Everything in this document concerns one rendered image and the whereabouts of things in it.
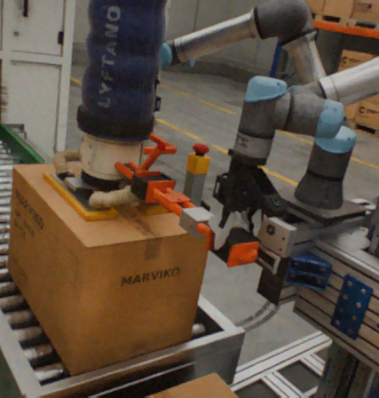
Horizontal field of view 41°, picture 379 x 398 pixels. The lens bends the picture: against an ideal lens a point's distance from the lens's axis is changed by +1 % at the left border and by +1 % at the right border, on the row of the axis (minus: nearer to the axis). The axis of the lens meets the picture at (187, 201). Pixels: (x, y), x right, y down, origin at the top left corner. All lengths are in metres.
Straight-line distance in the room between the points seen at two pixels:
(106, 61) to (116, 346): 0.79
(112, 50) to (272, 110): 0.56
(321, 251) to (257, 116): 0.70
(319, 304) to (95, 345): 0.68
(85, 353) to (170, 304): 0.28
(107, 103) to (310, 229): 0.70
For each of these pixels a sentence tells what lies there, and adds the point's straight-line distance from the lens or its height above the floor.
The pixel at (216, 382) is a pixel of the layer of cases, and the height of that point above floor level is 0.54.
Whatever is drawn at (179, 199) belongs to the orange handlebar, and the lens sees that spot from 1.25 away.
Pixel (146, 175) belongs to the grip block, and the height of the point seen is 1.10.
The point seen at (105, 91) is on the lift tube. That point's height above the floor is 1.28.
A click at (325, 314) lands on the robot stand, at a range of 1.64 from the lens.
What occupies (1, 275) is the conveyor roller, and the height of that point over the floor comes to 0.54.
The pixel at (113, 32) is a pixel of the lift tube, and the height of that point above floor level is 1.44.
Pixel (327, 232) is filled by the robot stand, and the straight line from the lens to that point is 1.65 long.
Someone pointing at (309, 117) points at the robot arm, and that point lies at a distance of 1.01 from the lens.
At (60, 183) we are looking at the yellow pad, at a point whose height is 0.97.
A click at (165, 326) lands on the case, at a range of 1.57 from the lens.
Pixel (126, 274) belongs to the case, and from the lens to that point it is 1.37.
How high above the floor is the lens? 1.54
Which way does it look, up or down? 21 degrees down
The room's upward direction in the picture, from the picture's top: 10 degrees clockwise
